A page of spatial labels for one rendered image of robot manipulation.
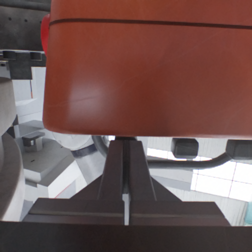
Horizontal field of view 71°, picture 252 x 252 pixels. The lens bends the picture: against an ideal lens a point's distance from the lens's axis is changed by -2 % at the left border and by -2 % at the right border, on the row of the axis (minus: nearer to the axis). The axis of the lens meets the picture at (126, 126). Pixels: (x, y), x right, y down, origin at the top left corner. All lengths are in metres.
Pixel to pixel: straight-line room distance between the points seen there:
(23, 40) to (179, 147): 1.12
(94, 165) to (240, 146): 0.30
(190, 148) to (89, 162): 0.27
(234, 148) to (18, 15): 1.18
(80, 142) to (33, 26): 0.93
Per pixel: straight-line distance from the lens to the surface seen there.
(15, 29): 1.22
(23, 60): 1.31
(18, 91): 4.26
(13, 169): 1.64
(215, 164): 0.26
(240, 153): 0.19
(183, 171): 3.26
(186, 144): 0.17
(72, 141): 0.38
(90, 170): 0.41
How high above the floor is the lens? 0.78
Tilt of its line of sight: 16 degrees up
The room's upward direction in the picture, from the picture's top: 178 degrees counter-clockwise
